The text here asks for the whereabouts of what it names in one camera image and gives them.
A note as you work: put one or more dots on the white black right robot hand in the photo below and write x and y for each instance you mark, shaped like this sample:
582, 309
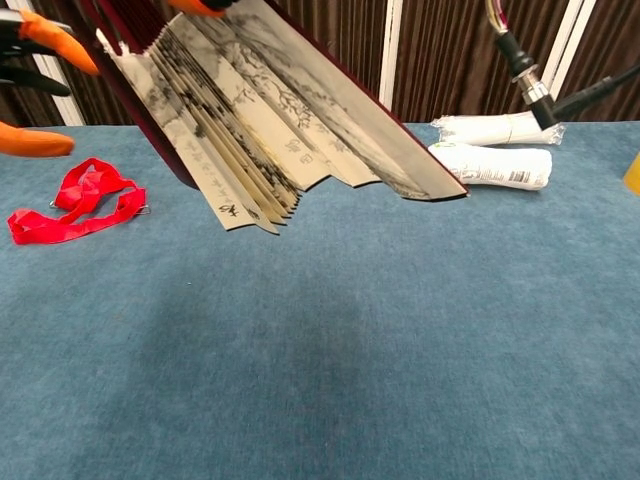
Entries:
200, 6

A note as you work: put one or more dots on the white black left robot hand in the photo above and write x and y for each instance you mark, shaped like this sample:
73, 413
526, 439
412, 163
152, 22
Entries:
55, 37

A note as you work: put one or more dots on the red ribbed paper folding fan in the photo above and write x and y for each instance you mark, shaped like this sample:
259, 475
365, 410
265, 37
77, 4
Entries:
280, 115

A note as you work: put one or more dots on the bundle of white wrapped straws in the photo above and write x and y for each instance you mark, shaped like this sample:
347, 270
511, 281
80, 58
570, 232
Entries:
490, 131

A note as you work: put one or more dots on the white bottle with yellow cap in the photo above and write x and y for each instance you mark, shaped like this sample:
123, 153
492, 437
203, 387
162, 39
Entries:
495, 167

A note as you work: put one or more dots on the blue felt table mat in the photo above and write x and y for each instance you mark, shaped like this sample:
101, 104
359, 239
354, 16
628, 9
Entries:
350, 325

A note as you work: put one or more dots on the clear yellowish tape roll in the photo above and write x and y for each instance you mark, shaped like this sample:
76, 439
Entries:
634, 175

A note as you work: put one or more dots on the white screen frame post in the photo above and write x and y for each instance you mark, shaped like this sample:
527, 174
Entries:
391, 60
60, 100
565, 45

